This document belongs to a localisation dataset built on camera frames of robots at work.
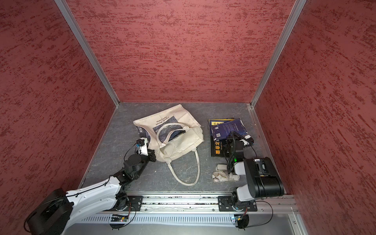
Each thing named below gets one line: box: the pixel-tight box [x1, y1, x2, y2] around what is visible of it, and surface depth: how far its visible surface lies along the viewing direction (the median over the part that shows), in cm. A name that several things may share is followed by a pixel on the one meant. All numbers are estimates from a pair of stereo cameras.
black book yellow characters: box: [210, 134, 227, 158], surface depth 93 cm
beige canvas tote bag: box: [133, 104, 204, 187], surface depth 96 cm
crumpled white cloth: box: [211, 163, 240, 183], surface depth 82 cm
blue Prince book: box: [211, 117, 248, 140], surface depth 94 cm
